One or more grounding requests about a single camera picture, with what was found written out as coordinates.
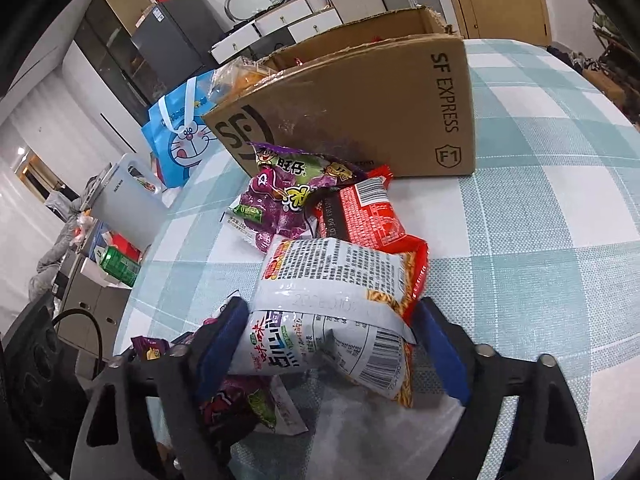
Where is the dark grey fridge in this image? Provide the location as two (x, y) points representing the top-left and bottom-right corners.
(131, 0), (226, 86)

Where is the white plastic appliance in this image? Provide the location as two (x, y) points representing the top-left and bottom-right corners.
(92, 154), (166, 251)

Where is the teal plaid tablecloth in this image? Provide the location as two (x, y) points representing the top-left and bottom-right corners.
(112, 37), (640, 480)

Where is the white noodle snack bag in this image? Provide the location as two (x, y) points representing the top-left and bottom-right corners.
(227, 236), (430, 408)

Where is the purple candy packet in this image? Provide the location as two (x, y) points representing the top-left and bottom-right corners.
(240, 141), (373, 253)
(131, 332), (278, 441)

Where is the grey cloth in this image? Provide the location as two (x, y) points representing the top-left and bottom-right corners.
(27, 200), (86, 301)

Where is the black cable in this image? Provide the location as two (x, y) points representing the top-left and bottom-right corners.
(52, 310), (106, 366)

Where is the blue cartoon gift bag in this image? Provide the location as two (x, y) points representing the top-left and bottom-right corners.
(141, 72), (236, 188)

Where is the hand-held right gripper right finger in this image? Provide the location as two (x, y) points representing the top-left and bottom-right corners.
(415, 296), (597, 480)

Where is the white desk with drawers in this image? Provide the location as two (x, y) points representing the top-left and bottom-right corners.
(210, 0), (346, 63)

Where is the tall brown carton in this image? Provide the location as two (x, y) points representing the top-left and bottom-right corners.
(97, 0), (153, 31)

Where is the orange snack packet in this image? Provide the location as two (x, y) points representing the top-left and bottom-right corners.
(209, 56), (273, 106)

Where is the dark glass cabinet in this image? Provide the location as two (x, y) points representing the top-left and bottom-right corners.
(75, 0), (151, 126)

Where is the green white snack packet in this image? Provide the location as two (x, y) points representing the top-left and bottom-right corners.
(226, 201), (266, 243)

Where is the blue red carton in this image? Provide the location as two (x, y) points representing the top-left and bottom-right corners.
(82, 225), (143, 261)

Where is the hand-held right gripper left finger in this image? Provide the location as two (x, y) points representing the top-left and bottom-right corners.
(70, 296), (250, 480)

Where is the white printed packet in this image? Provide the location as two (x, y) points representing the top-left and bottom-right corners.
(269, 379), (309, 436)

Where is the wooden shoe rack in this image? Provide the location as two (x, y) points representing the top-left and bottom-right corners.
(590, 0), (640, 128)

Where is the small brown carton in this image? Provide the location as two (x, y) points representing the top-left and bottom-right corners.
(582, 67), (628, 111)

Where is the brown cardboard box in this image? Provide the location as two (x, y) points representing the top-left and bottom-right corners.
(201, 5), (477, 181)

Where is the grey low cabinet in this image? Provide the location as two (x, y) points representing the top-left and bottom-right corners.
(52, 260), (133, 366)

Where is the green drink can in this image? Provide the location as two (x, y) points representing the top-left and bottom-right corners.
(97, 246), (142, 288)

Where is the pile of shoes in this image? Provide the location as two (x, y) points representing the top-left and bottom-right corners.
(547, 42), (601, 73)

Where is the red snack packet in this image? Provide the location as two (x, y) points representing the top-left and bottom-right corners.
(310, 164), (408, 248)

